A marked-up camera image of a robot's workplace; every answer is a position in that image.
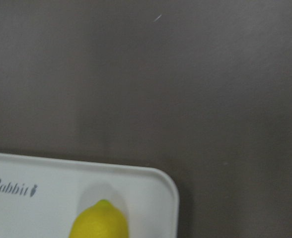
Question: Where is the yellow lemon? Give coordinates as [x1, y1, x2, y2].
[69, 199, 129, 238]

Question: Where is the white rabbit tray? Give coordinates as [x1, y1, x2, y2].
[0, 153, 179, 238]

